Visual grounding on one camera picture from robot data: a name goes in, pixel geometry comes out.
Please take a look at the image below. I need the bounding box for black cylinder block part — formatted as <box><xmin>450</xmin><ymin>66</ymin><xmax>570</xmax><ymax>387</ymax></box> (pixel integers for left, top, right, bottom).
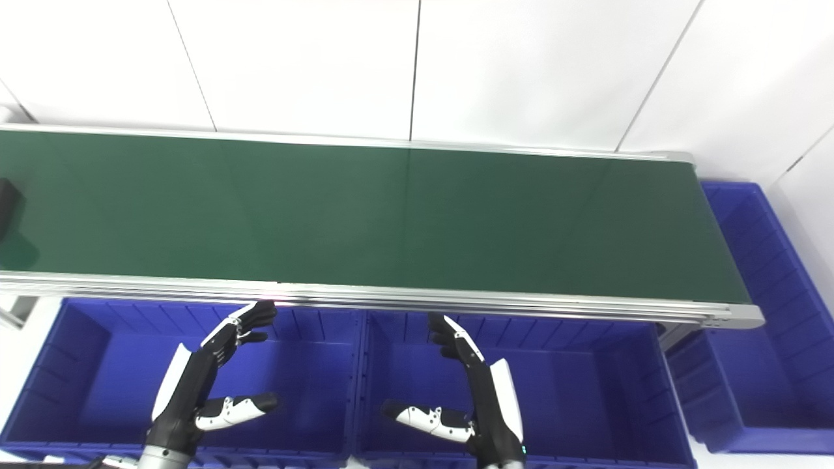
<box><xmin>0</xmin><ymin>178</ymin><xmax>25</xmax><ymax>239</ymax></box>

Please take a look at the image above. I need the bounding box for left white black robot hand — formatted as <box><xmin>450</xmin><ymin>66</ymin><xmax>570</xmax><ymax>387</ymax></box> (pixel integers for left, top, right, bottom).
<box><xmin>147</xmin><ymin>301</ymin><xmax>281</xmax><ymax>451</ymax></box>

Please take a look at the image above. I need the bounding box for aluminium conveyor support leg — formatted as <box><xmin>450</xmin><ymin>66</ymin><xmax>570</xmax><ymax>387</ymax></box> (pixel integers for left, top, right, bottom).
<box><xmin>654</xmin><ymin>322</ymin><xmax>706</xmax><ymax>354</ymax></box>
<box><xmin>0</xmin><ymin>295</ymin><xmax>40</xmax><ymax>330</ymax></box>

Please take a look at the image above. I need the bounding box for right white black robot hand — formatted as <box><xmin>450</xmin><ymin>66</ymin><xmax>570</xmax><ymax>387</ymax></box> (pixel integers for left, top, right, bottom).
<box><xmin>382</xmin><ymin>314</ymin><xmax>526</xmax><ymax>465</ymax></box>

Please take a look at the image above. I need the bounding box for blue plastic bin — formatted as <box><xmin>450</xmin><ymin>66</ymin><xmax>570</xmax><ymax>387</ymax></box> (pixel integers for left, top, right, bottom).
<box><xmin>0</xmin><ymin>298</ymin><xmax>363</xmax><ymax>469</ymax></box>
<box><xmin>352</xmin><ymin>309</ymin><xmax>698</xmax><ymax>469</ymax></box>
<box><xmin>665</xmin><ymin>181</ymin><xmax>834</xmax><ymax>455</ymax></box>

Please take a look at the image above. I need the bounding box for green conveyor belt aluminium frame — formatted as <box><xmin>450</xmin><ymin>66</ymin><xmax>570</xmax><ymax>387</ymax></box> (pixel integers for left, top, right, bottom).
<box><xmin>0</xmin><ymin>124</ymin><xmax>765</xmax><ymax>330</ymax></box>

